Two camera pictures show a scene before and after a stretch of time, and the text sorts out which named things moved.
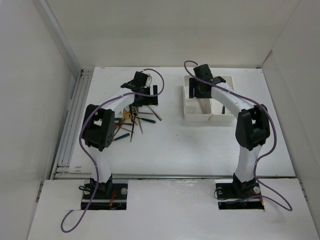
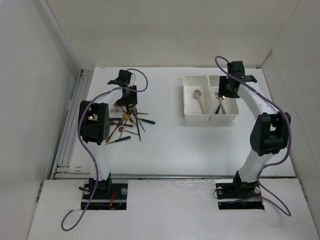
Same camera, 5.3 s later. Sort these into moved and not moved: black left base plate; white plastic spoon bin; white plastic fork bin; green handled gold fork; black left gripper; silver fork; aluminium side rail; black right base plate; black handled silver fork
Moved: black handled silver fork; silver fork; black left gripper
Not moved: black left base plate; white plastic fork bin; black right base plate; aluminium side rail; green handled gold fork; white plastic spoon bin
